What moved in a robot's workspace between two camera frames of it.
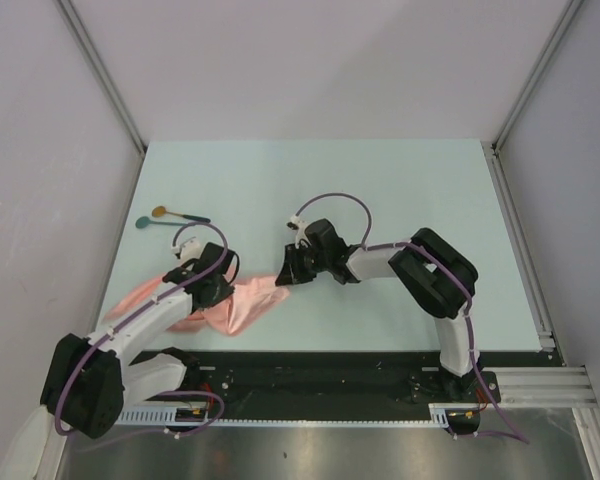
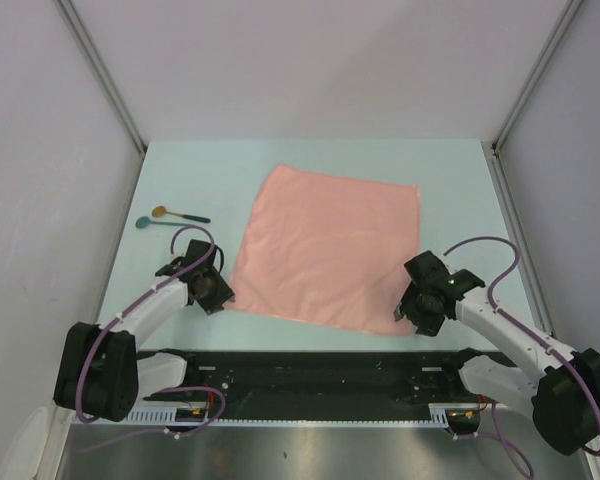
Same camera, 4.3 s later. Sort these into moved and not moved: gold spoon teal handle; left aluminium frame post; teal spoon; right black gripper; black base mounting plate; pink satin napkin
Moved: right black gripper; pink satin napkin
Not moved: left aluminium frame post; gold spoon teal handle; black base mounting plate; teal spoon
